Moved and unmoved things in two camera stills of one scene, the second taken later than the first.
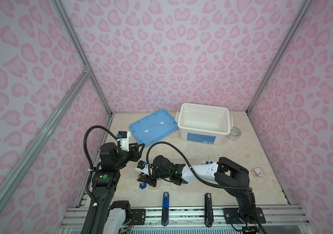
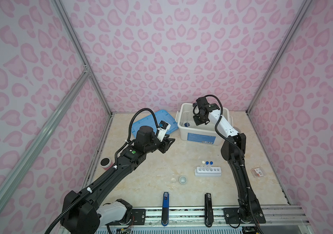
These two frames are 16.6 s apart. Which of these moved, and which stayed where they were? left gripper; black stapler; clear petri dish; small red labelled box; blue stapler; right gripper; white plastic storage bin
Moved: clear petri dish; right gripper; left gripper
Stayed: black stapler; white plastic storage bin; blue stapler; small red labelled box
